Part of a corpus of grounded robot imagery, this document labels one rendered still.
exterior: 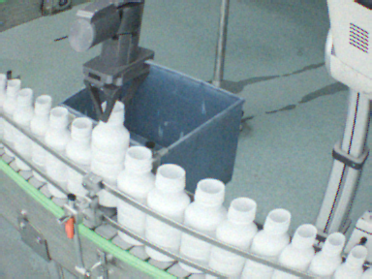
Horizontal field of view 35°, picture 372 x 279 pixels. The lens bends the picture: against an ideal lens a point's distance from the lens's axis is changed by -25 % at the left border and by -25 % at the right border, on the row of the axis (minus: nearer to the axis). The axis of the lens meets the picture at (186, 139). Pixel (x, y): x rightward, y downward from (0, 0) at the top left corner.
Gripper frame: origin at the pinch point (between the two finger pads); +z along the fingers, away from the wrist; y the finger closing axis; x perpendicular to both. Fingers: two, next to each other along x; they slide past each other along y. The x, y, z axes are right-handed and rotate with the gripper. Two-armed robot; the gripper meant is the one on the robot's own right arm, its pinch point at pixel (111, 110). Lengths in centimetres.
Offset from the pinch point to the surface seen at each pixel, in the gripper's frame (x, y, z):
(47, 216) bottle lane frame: -12.0, 6.5, 24.6
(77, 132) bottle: -5.3, 2.4, 4.7
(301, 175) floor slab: -33, -175, 124
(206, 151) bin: -10, -45, 34
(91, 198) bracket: 1.0, 6.3, 12.0
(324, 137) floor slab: -39, -216, 125
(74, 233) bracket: 0.9, 12.0, 17.1
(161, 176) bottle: 11.5, 2.8, 4.1
